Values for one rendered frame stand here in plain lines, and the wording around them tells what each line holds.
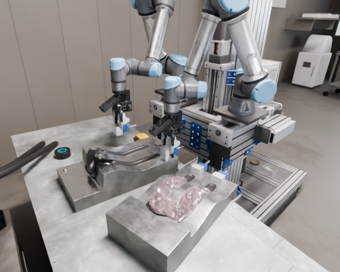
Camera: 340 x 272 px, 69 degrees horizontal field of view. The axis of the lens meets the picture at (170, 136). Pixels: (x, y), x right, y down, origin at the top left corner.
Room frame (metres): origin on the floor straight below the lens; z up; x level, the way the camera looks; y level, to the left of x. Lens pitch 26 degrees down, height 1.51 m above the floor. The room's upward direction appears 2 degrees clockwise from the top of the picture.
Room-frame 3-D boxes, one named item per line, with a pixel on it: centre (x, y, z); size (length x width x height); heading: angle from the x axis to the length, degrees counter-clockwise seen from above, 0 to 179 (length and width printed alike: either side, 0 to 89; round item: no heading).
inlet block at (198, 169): (0.99, -0.16, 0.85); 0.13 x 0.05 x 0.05; 144
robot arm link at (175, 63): (1.64, -0.04, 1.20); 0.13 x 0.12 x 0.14; 67
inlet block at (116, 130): (1.25, 0.25, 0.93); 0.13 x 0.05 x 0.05; 126
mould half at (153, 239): (0.74, -0.05, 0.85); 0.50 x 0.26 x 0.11; 144
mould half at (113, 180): (0.98, 0.23, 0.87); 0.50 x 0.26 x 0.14; 126
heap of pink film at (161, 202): (0.75, -0.04, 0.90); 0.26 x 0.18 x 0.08; 144
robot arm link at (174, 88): (1.08, -0.01, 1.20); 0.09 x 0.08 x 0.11; 101
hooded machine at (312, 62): (6.05, -3.33, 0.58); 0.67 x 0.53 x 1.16; 134
